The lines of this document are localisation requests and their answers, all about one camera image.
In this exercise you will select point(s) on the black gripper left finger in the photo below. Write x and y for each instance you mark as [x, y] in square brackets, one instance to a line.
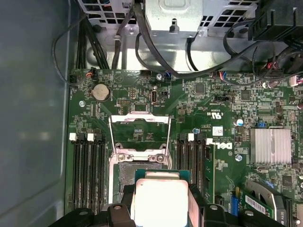
[116, 217]

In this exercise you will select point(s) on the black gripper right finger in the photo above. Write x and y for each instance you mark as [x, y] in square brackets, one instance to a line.
[215, 217]

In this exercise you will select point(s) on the silver CPU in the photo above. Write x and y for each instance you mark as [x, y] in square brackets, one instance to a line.
[161, 201]

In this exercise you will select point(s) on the metal socket cover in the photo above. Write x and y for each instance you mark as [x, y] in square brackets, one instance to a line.
[139, 117]

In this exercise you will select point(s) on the CPU socket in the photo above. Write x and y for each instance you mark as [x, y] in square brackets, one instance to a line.
[125, 170]

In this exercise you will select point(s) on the black RAM slot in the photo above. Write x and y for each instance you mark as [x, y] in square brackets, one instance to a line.
[182, 160]
[191, 163]
[77, 170]
[102, 170]
[84, 170]
[200, 163]
[93, 170]
[209, 141]

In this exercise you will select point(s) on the black graphics card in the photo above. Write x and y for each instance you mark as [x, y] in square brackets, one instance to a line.
[279, 205]

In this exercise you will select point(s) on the silver finned heatsink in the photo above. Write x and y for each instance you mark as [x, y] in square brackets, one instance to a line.
[270, 145]

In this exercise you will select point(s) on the green motherboard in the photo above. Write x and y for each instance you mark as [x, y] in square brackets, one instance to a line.
[213, 106]

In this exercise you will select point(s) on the silver coin battery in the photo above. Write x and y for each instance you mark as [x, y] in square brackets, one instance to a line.
[101, 92]

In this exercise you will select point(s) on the internal USB port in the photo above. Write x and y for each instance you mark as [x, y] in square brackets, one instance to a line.
[154, 97]

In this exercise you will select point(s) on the black PC case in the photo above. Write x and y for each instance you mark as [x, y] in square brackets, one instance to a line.
[30, 94]

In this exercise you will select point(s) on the black ribbed plastic block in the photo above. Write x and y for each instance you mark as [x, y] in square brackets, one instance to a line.
[272, 21]

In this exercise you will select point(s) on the silver drive cage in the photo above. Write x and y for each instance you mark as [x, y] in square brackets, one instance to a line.
[175, 14]

